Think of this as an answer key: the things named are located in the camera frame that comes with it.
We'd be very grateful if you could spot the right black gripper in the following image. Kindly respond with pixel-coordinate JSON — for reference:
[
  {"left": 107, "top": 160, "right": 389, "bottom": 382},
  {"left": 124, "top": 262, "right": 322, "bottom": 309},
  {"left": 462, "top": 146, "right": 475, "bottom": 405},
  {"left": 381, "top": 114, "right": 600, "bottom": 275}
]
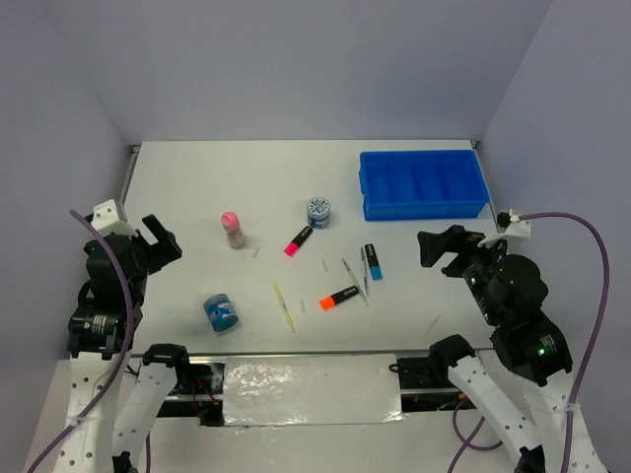
[{"left": 416, "top": 220, "right": 514, "bottom": 321}]

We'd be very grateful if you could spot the yellow gel pen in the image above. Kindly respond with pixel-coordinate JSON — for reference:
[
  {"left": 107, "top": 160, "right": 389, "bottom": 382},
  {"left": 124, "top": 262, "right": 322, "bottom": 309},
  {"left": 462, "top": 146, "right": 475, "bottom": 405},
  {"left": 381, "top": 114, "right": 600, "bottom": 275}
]
[{"left": 272, "top": 282, "right": 296, "bottom": 333}]

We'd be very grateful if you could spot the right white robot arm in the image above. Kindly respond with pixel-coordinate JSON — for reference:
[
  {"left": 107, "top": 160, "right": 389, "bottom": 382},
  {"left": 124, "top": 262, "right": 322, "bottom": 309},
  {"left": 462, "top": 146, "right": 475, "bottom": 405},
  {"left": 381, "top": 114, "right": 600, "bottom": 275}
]
[{"left": 417, "top": 225, "right": 606, "bottom": 472}]

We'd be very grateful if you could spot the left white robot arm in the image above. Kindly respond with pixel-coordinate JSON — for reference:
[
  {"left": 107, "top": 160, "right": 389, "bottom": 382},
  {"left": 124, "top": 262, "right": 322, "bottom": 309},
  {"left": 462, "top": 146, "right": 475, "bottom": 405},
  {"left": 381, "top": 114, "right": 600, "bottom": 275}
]
[{"left": 54, "top": 211, "right": 193, "bottom": 472}]

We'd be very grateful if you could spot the blue black highlighter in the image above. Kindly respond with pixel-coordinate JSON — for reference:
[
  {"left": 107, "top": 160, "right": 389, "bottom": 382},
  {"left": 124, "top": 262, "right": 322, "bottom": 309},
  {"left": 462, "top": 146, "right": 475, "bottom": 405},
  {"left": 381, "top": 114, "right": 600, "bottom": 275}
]
[{"left": 364, "top": 243, "right": 383, "bottom": 281}]

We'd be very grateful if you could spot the pink capped eraser bottle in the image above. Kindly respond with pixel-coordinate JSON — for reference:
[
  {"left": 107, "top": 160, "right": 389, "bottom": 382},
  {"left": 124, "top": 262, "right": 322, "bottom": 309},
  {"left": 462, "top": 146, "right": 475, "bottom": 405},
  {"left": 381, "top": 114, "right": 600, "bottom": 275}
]
[{"left": 221, "top": 212, "right": 245, "bottom": 248}]

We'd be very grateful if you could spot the blue divided plastic bin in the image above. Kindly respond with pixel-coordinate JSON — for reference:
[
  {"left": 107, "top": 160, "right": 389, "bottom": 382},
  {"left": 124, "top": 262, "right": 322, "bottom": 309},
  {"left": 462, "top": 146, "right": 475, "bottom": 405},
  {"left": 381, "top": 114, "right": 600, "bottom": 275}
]
[{"left": 359, "top": 150, "right": 490, "bottom": 222}]

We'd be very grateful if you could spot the blue labelled tub lying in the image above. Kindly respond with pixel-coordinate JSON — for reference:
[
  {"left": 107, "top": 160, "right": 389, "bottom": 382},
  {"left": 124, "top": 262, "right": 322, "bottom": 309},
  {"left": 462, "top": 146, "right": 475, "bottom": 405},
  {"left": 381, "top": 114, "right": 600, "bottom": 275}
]
[{"left": 203, "top": 294, "right": 240, "bottom": 333}]

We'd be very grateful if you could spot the blue patterned round jar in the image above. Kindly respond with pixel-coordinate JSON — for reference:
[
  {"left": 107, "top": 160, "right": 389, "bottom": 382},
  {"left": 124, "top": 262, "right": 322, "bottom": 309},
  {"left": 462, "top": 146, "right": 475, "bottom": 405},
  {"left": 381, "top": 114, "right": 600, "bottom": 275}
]
[{"left": 307, "top": 197, "right": 331, "bottom": 230}]

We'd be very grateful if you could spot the orange black highlighter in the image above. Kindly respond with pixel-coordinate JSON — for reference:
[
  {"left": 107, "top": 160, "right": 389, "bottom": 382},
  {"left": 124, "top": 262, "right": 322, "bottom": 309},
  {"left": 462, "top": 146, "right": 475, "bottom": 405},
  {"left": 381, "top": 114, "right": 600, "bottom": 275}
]
[{"left": 319, "top": 286, "right": 359, "bottom": 311}]

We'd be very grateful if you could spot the pink black highlighter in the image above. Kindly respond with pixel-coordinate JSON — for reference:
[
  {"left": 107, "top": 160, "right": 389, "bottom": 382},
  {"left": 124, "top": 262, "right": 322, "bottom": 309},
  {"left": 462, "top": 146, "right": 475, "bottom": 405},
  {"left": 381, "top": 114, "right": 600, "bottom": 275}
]
[{"left": 284, "top": 226, "right": 314, "bottom": 257}]

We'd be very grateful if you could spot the silver foil plate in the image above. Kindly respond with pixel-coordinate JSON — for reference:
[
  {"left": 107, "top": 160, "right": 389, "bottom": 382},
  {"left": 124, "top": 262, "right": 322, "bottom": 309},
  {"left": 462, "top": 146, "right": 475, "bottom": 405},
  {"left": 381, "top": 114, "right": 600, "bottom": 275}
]
[{"left": 223, "top": 354, "right": 403, "bottom": 427}]

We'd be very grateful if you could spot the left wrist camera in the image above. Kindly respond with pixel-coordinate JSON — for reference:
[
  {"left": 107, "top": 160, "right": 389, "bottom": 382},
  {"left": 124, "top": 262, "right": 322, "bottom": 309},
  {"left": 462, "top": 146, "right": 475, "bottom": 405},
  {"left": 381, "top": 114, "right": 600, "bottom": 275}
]
[{"left": 91, "top": 199, "right": 137, "bottom": 237}]

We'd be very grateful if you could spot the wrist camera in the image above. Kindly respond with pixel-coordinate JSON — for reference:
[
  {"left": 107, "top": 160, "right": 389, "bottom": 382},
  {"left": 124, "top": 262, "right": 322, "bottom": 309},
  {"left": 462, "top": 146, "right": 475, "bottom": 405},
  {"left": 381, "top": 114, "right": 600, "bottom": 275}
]
[
  {"left": 91, "top": 199, "right": 137, "bottom": 237},
  {"left": 477, "top": 209, "right": 531, "bottom": 248}
]

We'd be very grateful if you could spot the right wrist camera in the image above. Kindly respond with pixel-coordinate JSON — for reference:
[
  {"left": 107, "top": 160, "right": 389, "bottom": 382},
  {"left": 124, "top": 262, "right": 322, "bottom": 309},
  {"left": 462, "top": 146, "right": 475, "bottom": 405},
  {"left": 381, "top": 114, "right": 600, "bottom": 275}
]
[{"left": 477, "top": 209, "right": 531, "bottom": 248}]

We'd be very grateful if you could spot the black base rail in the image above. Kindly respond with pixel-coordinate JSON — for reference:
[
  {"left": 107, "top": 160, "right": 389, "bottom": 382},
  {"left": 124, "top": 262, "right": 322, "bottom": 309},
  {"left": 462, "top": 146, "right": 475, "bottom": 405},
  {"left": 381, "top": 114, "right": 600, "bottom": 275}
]
[{"left": 158, "top": 352, "right": 464, "bottom": 428}]

